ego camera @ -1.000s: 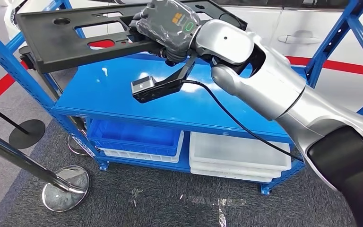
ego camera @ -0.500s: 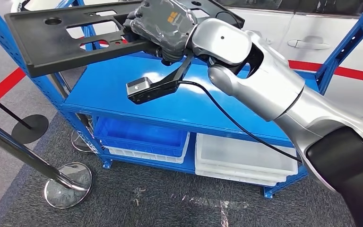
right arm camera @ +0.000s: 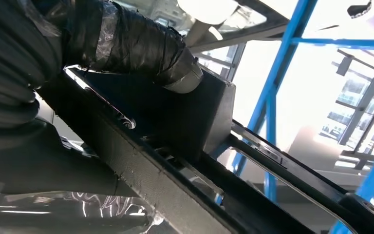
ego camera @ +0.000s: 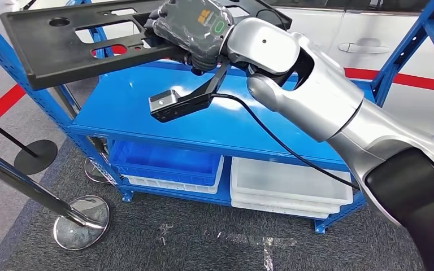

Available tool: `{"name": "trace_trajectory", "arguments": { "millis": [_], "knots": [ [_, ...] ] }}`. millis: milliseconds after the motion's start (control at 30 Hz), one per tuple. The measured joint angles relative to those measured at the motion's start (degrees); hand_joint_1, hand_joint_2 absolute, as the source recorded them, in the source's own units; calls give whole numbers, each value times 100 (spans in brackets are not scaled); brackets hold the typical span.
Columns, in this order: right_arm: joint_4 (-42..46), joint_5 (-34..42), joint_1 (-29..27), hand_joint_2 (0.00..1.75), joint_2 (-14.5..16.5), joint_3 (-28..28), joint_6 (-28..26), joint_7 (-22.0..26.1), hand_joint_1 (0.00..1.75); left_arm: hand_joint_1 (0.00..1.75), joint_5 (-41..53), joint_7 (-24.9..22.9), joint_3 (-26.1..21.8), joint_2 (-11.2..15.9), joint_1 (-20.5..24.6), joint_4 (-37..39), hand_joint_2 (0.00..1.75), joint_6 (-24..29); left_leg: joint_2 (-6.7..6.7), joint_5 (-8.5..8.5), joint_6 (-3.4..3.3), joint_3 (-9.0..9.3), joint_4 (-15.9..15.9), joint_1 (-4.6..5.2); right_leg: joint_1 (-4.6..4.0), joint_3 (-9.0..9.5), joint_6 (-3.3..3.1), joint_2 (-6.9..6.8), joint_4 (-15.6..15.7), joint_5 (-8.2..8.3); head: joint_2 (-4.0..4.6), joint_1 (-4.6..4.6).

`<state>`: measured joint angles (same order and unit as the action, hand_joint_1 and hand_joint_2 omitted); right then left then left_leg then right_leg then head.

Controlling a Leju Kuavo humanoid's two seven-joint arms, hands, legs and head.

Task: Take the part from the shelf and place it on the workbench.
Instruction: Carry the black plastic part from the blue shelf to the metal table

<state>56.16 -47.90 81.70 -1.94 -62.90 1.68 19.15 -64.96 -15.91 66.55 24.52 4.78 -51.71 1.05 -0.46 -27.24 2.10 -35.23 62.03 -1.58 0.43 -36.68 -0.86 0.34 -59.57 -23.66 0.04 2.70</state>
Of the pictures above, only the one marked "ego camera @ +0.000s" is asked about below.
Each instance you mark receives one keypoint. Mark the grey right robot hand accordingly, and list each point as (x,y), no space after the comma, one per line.
(191,33)

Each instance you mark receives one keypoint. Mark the black plastic panel part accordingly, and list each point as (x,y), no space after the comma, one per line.
(33,56)

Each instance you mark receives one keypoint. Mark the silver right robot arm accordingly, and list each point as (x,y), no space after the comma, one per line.
(333,104)

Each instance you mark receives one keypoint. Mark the blue metal shelf rack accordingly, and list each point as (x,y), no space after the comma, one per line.
(146,112)

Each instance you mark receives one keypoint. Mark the blue plastic bin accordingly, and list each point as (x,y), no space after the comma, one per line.
(153,164)

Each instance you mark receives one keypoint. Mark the translucent white plastic tray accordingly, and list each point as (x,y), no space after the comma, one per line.
(277,209)
(277,179)

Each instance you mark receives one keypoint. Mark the black stanchion with disc base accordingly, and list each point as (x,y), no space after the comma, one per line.
(37,159)

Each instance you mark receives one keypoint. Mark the red barrier belt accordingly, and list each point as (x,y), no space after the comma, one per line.
(0,110)
(408,80)

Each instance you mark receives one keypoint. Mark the white car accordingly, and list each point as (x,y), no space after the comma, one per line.
(408,45)

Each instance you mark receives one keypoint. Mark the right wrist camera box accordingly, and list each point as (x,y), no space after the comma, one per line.
(176,108)

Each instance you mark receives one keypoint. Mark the chrome stanchion post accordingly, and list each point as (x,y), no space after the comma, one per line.
(97,174)
(26,187)

